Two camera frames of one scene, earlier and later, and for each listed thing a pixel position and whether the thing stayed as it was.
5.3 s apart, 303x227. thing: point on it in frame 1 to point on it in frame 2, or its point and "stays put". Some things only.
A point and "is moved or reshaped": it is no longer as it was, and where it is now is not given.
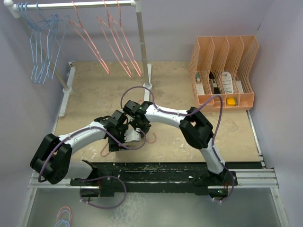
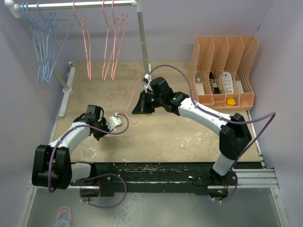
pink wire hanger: (80, 29) is moved or reshaped
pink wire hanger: (109, 152) to (122, 96)
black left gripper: (113, 146) to (103, 121)
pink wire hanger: (121, 34) to (120, 28)
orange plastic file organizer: (220, 74) stays put
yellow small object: (231, 101) stays put
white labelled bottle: (227, 82) stays put
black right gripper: (147, 127) to (140, 108)
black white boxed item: (213, 83) stays put
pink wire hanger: (109, 34) is moved or reshaped
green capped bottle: (197, 76) stays put
